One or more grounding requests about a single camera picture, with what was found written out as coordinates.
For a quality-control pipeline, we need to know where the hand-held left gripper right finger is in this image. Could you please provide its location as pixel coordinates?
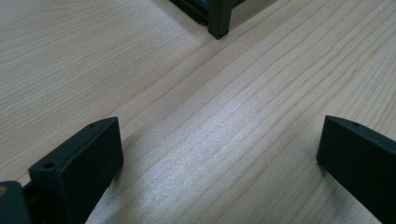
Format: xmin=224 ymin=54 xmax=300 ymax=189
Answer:
xmin=316 ymin=114 xmax=396 ymax=224

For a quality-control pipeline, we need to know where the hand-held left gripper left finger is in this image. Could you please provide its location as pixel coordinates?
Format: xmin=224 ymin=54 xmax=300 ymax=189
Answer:
xmin=28 ymin=116 xmax=125 ymax=224

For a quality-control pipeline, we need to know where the black two-tier metal rack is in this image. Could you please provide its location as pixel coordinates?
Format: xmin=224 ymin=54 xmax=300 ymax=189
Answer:
xmin=168 ymin=0 xmax=250 ymax=41

